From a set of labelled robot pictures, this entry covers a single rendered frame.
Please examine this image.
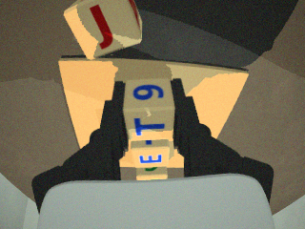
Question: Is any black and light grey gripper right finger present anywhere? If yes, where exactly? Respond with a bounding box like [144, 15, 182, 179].
[171, 78, 274, 204]

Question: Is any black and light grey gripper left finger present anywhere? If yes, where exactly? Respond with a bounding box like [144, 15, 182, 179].
[31, 81, 129, 213]

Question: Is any beige block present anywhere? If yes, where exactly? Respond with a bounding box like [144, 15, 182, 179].
[123, 78, 175, 140]
[64, 0, 142, 60]
[136, 166, 167, 180]
[131, 139, 170, 168]

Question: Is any tan square mat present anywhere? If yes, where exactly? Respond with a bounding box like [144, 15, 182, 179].
[58, 58, 249, 148]

